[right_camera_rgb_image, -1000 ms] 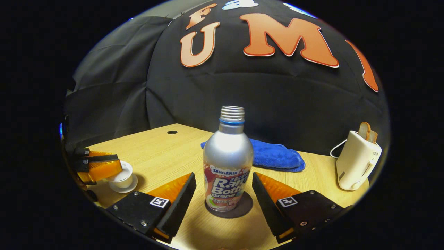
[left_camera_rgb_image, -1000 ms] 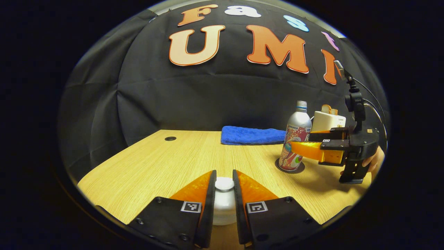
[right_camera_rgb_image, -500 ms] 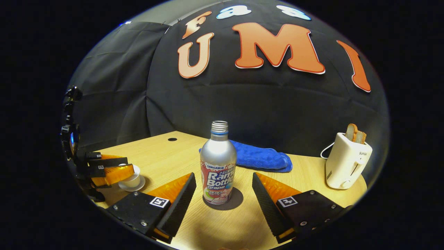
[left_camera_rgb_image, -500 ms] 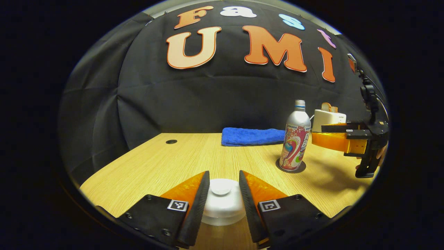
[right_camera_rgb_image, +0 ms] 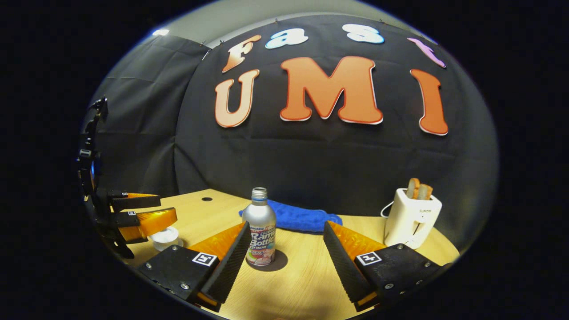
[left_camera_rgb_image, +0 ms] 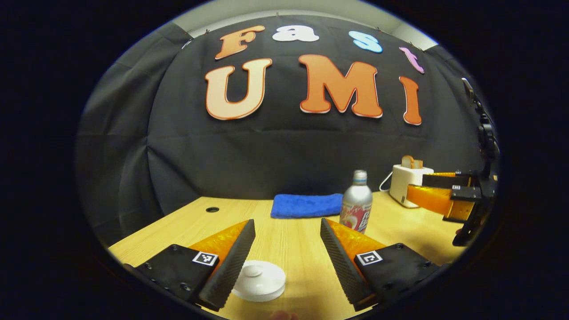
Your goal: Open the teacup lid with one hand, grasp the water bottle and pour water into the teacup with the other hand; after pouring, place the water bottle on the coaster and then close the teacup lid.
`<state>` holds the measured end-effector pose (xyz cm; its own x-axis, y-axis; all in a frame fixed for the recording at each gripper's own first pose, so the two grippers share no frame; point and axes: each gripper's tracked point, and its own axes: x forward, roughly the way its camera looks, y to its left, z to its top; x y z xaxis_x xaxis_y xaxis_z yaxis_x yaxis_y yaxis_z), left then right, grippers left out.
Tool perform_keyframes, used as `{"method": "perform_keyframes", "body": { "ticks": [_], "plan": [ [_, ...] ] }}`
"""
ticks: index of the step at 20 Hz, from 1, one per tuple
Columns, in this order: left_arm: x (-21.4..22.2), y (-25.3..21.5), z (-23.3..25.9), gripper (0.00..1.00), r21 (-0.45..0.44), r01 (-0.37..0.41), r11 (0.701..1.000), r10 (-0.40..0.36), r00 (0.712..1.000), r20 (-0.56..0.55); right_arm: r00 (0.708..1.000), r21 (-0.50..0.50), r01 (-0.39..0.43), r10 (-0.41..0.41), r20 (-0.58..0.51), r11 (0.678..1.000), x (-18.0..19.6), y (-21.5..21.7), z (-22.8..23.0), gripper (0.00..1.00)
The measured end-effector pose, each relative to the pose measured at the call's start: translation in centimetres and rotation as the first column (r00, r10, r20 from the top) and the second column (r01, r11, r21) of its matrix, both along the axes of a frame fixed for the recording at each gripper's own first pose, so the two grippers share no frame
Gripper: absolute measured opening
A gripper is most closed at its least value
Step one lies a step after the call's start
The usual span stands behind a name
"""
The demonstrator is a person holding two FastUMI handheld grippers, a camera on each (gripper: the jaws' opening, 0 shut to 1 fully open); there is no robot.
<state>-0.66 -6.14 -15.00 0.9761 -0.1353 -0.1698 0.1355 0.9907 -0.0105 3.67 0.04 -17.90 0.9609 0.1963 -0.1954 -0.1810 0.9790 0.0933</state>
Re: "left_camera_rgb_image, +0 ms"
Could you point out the silver water bottle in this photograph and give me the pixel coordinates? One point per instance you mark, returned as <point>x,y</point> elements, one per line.
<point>355,200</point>

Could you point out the white toaster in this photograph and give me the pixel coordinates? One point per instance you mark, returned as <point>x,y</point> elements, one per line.
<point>402,184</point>

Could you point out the blue towel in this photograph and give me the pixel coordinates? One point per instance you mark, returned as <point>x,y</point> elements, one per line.
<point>306,205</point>

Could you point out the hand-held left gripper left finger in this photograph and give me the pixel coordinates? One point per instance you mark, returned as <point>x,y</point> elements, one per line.
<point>231,271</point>

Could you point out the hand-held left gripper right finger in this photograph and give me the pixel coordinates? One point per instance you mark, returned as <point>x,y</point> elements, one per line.
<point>344,271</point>

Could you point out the toast slice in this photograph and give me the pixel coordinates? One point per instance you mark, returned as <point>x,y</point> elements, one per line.
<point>418,164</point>
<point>407,161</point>

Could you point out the white teacup lid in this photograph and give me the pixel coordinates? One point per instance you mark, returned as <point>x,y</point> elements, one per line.
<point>262,275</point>

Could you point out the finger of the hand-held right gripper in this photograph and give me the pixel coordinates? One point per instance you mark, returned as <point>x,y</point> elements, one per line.
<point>431,200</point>
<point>444,180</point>

